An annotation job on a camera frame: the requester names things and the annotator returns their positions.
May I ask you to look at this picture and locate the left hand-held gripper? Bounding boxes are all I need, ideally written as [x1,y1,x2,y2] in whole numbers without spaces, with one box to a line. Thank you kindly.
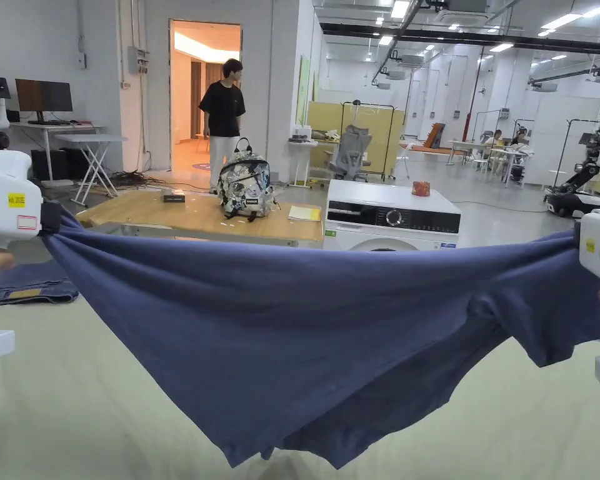
[0,149,62,366]

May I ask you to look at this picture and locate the dark blue shirt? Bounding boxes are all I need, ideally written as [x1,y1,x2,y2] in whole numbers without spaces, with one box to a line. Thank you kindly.
[41,202,600,471]

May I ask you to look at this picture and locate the white wheeled robot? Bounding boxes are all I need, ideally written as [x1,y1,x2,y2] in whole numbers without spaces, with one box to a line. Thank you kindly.
[544,112,600,219]

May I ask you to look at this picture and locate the folded blue jeans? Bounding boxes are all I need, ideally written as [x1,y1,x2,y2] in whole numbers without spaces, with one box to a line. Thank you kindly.
[0,259,81,306]

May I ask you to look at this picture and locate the white folding table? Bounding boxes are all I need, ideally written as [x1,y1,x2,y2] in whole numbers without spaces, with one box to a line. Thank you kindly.
[54,133,129,207]

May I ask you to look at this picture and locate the white desk with monitor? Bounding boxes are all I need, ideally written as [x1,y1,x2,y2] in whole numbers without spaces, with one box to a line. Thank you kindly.
[7,78,107,182]

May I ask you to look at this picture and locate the group of people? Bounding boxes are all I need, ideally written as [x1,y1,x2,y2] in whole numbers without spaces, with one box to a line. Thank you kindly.
[481,128,531,190]

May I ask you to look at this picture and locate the wooden table with patterned backpack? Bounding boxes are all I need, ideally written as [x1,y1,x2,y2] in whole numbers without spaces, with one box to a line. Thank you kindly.
[74,137,326,248]

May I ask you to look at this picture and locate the bed with pale green sheet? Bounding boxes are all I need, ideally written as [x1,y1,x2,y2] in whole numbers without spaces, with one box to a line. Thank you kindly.
[0,234,600,480]

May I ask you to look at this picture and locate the white washing machine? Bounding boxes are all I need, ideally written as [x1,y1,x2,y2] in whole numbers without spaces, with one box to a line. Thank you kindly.
[322,179,462,254]

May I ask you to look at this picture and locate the black clothes rack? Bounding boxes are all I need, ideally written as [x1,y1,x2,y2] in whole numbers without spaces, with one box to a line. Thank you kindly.
[341,101,397,182]

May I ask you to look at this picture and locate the grey office chair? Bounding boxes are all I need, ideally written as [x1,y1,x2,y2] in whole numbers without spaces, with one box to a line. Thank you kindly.
[328,124,372,183]

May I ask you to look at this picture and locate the small white side table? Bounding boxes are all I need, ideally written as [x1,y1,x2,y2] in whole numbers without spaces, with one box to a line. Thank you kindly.
[287,127,327,190]

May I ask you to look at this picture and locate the bundle of floor cables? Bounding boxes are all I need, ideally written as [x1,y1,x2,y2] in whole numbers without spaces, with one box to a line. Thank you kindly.
[107,169,162,190]

